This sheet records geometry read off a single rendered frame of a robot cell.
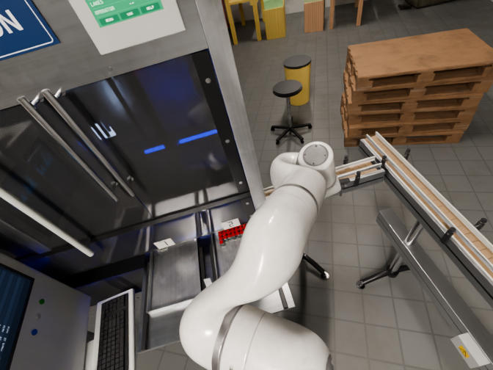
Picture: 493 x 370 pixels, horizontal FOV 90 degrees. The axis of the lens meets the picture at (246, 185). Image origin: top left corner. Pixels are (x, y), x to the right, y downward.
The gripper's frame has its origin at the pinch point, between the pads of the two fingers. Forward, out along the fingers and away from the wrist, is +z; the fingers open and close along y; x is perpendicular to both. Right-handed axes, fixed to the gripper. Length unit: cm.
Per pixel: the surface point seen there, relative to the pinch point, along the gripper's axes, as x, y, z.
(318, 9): -462, -171, 265
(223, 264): 1, 57, 29
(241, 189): -19.4, 29.5, 4.0
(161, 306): 11, 87, 19
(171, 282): 2, 83, 22
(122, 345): 22, 109, 16
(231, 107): -28.5, 15.5, -30.6
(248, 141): -24.8, 16.4, -16.3
